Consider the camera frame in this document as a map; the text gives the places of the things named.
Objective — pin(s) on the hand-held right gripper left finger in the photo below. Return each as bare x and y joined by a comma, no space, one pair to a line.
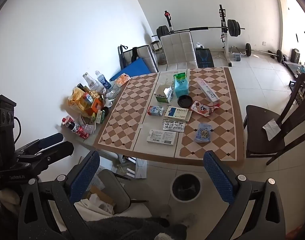
85,173

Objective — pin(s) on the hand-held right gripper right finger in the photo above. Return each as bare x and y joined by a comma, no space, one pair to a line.
217,177

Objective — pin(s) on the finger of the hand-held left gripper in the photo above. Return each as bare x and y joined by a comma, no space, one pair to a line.
58,152
50,139

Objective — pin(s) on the white round trash bin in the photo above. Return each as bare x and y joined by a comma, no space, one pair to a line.
185,187

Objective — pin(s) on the blue cartoon tissue pack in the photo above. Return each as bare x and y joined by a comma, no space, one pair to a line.
203,133

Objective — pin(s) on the white blue medicine box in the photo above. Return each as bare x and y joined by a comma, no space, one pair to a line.
177,113

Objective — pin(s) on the black cup lid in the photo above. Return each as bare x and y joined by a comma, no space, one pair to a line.
184,101

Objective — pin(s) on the small blue white milk carton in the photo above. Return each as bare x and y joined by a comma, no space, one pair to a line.
155,110

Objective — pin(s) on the dark cola bottle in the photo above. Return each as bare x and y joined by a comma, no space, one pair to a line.
70,123

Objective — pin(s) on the brown cardboard box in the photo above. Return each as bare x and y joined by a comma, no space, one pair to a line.
100,195

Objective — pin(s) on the red drink can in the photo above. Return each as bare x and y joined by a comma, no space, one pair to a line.
82,132

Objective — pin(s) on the grey plastic chair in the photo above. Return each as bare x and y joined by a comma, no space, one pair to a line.
117,192

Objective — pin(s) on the yellow snack bag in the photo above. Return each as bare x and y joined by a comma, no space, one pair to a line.
77,100

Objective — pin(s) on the green drink carton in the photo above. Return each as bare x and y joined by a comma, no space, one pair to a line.
100,117

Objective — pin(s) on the white folded board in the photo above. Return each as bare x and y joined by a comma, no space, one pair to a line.
140,167

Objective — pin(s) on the orange carton box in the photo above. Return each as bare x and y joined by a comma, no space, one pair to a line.
95,106

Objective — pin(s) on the dark wooden chair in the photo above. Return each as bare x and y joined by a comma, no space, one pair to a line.
262,137

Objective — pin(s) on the checkered top table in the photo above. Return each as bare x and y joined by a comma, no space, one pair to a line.
117,120

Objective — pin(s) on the silver blister pack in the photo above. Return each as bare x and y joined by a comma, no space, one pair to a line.
173,125

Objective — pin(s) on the red white snack pouch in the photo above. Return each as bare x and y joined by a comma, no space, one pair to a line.
203,108

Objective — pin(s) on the clear plastic bottle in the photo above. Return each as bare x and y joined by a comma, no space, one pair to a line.
88,80

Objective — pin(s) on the white paper tissue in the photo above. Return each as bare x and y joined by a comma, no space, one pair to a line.
271,129

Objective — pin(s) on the blue label water bottle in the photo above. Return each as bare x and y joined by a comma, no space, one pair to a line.
103,81

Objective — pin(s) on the long white pink box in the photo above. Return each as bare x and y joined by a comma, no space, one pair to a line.
208,92

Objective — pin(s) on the orange snack packet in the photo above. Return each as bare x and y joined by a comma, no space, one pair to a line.
122,79

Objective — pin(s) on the green white open box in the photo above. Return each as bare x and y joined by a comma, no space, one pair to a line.
165,95

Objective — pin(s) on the teal tissue packet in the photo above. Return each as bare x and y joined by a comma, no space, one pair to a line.
180,86

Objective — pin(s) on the blue foam mat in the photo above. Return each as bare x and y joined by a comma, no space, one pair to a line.
136,68

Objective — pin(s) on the black printed bag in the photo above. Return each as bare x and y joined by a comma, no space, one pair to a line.
204,58

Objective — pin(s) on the grey ab wheel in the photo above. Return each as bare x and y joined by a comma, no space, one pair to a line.
238,57

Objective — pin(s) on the folded chair with blue mat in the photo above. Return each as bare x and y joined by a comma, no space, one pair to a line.
145,52

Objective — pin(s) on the small floor barbell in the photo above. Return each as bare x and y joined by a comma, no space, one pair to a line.
248,48

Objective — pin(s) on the white barbell rack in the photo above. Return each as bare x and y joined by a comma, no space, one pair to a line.
225,45

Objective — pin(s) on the white padded chair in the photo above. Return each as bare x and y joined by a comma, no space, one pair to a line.
178,50

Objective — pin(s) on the barbell with black plates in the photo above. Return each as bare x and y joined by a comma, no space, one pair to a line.
233,27

